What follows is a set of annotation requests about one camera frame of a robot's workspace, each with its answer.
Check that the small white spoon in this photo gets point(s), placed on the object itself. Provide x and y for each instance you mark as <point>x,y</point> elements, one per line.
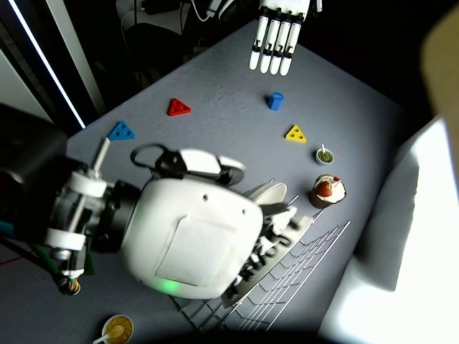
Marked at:
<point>323,150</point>

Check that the tan blurred object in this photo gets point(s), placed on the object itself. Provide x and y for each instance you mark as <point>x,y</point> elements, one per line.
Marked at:
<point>443,64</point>

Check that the white plate single leaf print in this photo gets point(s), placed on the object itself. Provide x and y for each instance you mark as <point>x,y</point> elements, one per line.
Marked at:
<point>303,221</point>

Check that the blue hexagonal block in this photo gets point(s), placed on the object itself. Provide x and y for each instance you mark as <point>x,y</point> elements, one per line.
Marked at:
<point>275,102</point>

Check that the black chair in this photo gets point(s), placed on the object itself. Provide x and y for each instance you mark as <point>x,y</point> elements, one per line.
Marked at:
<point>150,43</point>

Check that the white plastic spoon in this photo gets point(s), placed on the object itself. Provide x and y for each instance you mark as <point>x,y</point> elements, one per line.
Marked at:
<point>116,331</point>

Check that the yellow dessert cup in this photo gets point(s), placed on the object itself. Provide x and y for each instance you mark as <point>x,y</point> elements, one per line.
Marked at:
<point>127,328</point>

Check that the white plate two leaf prints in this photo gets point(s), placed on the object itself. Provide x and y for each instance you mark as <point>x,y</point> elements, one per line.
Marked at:
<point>272,191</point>

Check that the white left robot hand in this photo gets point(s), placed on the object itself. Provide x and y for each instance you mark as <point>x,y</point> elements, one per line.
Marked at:
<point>276,39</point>

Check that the yellow triangle block with holes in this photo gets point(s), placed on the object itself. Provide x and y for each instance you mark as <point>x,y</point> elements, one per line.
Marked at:
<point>295,138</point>

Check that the white post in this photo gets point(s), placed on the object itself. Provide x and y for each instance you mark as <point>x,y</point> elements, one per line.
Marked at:
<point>71,43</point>

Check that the red triangle block with holes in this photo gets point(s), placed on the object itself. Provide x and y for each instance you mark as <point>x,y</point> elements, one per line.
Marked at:
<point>177,112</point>

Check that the blue triangle block with holes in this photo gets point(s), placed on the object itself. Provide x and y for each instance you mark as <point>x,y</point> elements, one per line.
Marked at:
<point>122,136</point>

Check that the white background panel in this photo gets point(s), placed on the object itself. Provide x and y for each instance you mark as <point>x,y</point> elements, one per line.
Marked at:
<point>18,86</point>

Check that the small white ceramic cup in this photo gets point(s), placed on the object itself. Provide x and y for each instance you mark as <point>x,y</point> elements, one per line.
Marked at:
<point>330,159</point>

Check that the white light strip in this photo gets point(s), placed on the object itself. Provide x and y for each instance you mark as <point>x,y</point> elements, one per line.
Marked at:
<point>43,57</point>

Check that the cupcake with cream and strawberry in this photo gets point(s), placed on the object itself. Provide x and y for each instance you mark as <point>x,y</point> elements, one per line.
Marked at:
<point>328,195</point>

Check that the white blurred panel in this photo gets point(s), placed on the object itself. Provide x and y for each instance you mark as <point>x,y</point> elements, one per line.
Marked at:
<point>412,251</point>

